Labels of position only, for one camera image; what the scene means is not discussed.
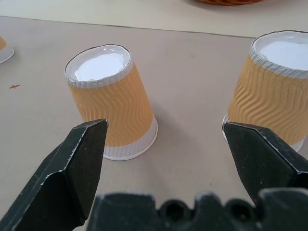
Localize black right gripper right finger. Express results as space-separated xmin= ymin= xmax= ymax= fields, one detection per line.
xmin=222 ymin=121 xmax=308 ymax=207

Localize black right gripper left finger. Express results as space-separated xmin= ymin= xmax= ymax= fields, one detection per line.
xmin=0 ymin=118 xmax=108 ymax=231

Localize woven wicker basket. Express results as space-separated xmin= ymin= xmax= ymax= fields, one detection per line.
xmin=196 ymin=0 xmax=263 ymax=6

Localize orange ribbed paper cup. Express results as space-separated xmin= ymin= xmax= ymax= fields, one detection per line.
xmin=222 ymin=30 xmax=308 ymax=153
xmin=0 ymin=35 xmax=15 ymax=65
xmin=64 ymin=44 xmax=159 ymax=161

